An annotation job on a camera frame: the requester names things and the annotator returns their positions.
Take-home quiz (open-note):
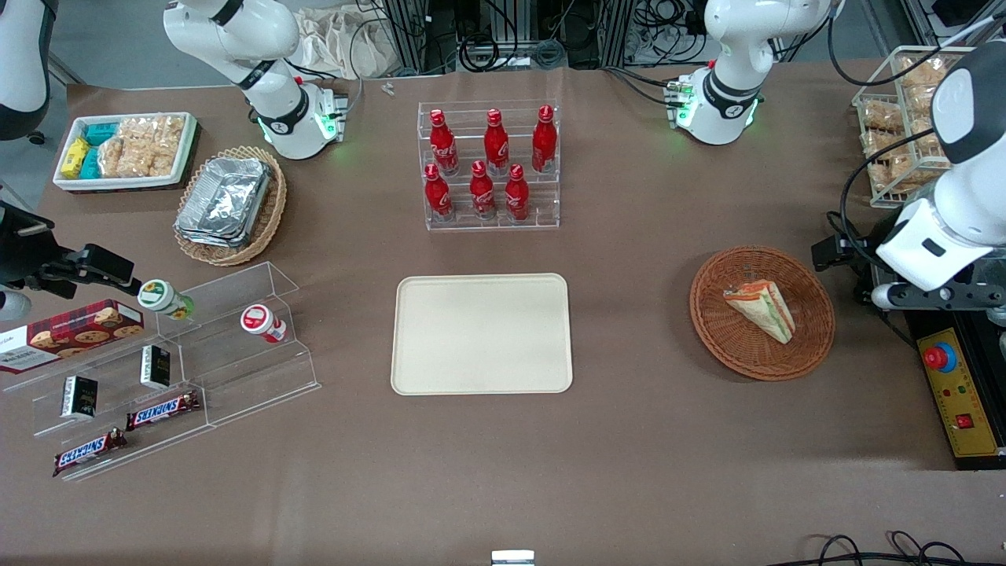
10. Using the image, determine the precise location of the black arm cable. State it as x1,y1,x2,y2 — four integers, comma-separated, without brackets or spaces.
825,9,1006,265

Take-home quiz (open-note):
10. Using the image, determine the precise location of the aluminium foil container stack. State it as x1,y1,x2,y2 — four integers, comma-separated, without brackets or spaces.
174,156,273,249

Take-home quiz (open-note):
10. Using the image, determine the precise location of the Snickers chocolate bar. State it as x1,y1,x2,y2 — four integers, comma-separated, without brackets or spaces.
52,428,129,479
125,390,202,432

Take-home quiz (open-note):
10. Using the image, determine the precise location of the white rectangular snack tray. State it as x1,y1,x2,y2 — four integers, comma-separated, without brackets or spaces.
52,112,199,193

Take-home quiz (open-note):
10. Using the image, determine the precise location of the green lid sunflower cup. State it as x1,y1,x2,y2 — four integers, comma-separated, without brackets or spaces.
137,278,196,322

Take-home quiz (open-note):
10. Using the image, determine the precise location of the beige plastic tray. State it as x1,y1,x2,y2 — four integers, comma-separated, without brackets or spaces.
391,273,575,395

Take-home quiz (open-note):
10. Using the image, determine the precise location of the clear fried snack bag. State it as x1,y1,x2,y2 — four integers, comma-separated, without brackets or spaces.
898,55,950,112
865,151,924,196
860,97,906,133

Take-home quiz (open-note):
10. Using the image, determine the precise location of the clear acrylic step shelf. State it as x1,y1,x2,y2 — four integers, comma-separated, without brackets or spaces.
0,313,215,483
152,261,322,430

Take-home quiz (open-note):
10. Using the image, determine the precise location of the red cola bottle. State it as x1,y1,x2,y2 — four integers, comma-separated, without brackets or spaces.
424,163,455,222
469,160,498,221
531,105,559,175
483,108,511,177
428,108,460,177
504,164,532,222

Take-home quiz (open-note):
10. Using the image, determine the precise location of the yellow emergency stop control box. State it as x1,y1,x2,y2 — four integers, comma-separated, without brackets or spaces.
902,310,1006,473

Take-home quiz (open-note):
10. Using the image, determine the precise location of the black floor cable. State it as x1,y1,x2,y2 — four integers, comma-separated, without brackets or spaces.
784,530,1006,566

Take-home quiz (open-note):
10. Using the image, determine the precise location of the small black box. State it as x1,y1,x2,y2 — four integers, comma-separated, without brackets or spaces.
61,375,100,420
140,344,172,391

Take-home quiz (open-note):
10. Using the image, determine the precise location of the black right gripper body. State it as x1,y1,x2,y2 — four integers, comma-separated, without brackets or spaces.
0,201,58,289

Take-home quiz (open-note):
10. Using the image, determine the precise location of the beige cloth bag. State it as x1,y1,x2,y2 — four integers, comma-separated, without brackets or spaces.
292,6,395,81

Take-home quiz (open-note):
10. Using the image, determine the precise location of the round brown wicker basket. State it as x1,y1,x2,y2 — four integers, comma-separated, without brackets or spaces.
689,245,836,383

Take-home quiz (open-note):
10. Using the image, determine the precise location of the clear acrylic bottle riser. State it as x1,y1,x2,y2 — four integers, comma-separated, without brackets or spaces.
417,100,561,232

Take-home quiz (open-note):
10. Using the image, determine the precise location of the aluminium frame equipment rack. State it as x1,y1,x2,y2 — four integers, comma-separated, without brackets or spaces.
376,0,710,73

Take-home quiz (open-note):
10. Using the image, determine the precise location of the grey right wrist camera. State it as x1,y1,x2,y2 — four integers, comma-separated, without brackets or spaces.
0,289,33,324

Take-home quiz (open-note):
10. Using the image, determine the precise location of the red tartan cookie box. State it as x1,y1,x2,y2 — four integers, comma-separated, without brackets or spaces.
0,299,147,375

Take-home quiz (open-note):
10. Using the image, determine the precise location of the black base cable bundle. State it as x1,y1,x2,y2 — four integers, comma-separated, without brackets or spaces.
600,65,686,108

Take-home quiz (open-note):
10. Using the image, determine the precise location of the red lid cup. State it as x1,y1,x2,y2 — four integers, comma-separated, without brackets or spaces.
240,303,288,345

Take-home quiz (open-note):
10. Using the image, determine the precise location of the oval light wicker basket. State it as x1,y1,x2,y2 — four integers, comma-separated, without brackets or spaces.
172,145,288,267

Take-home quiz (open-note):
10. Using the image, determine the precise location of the clear rice cracker bag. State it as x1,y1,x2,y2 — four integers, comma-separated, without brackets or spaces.
97,118,152,179
146,116,187,178

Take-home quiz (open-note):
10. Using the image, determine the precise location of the wrapped triangle sandwich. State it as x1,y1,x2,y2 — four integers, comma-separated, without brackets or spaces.
723,280,797,346

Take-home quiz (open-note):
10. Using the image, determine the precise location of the yellow snack box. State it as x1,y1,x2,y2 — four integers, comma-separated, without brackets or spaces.
61,137,93,181

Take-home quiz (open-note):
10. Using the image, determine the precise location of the white wire basket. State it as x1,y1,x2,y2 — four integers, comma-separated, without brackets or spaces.
852,45,985,210

